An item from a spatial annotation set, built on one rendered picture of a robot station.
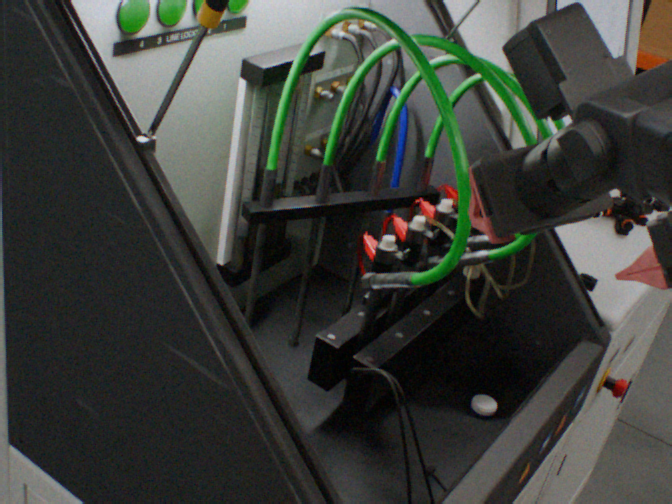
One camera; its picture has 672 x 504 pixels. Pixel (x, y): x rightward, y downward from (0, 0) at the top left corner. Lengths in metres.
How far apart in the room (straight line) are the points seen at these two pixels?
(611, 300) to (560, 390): 0.25
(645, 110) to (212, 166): 0.81
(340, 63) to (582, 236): 0.56
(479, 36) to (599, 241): 0.48
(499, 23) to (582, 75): 0.77
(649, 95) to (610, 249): 1.10
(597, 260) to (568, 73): 1.00
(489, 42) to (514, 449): 0.61
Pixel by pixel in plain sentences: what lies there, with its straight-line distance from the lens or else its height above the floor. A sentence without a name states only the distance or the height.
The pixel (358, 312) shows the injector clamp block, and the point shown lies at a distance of 1.24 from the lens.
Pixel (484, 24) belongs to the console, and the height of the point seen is 1.35.
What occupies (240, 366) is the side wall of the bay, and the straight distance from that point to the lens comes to 0.84.
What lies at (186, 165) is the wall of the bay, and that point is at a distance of 1.18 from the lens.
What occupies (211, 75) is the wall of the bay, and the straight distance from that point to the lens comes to 1.15.
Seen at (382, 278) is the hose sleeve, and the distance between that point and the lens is 0.99.
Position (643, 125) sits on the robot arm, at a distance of 0.51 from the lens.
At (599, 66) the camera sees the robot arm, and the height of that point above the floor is 1.53.
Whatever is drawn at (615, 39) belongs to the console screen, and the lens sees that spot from 1.83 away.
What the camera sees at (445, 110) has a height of 1.38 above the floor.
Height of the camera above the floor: 1.68
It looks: 31 degrees down
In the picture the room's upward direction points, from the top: 12 degrees clockwise
